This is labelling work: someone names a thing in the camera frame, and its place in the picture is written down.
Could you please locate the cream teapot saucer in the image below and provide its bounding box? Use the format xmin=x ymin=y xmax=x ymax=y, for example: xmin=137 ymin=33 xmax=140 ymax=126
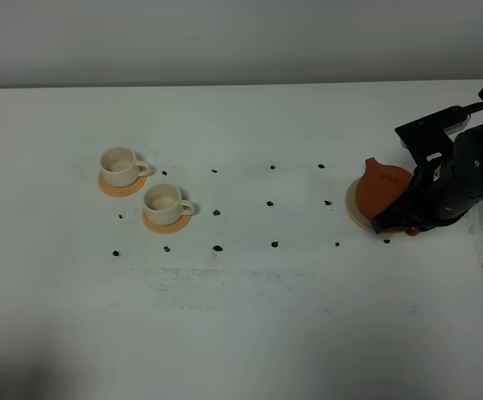
xmin=345 ymin=178 xmax=375 ymax=233

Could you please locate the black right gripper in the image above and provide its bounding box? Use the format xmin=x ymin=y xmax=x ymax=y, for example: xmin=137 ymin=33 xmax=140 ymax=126
xmin=370 ymin=157 xmax=483 ymax=233

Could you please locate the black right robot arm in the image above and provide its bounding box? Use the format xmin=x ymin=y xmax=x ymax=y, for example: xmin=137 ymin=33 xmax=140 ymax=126
xmin=371 ymin=122 xmax=483 ymax=233

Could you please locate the front orange coaster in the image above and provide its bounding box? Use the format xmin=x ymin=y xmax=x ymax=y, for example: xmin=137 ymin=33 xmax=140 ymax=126
xmin=142 ymin=208 xmax=192 ymax=234

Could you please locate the orange coaster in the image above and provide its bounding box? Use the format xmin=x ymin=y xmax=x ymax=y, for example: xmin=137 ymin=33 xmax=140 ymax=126
xmin=142 ymin=208 xmax=192 ymax=234
xmin=97 ymin=172 xmax=147 ymax=198

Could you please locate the white teacup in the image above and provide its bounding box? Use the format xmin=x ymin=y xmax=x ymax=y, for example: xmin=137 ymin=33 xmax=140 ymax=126
xmin=100 ymin=147 xmax=152 ymax=188
xmin=143 ymin=182 xmax=196 ymax=226

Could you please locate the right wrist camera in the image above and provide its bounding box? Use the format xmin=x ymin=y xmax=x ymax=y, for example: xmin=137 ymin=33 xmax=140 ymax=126
xmin=395 ymin=106 xmax=470 ymax=167

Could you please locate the rear orange coaster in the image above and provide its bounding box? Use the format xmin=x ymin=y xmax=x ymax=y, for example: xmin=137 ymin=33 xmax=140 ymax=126
xmin=97 ymin=172 xmax=147 ymax=198

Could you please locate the rear white teacup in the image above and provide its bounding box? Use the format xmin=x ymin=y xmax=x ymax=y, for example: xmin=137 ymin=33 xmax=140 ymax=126
xmin=100 ymin=147 xmax=152 ymax=188

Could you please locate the front white teacup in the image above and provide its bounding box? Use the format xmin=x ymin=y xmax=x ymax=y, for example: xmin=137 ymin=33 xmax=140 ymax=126
xmin=143 ymin=182 xmax=196 ymax=226

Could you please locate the brown clay teapot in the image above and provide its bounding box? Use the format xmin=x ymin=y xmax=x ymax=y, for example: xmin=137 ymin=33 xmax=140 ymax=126
xmin=356 ymin=157 xmax=412 ymax=220

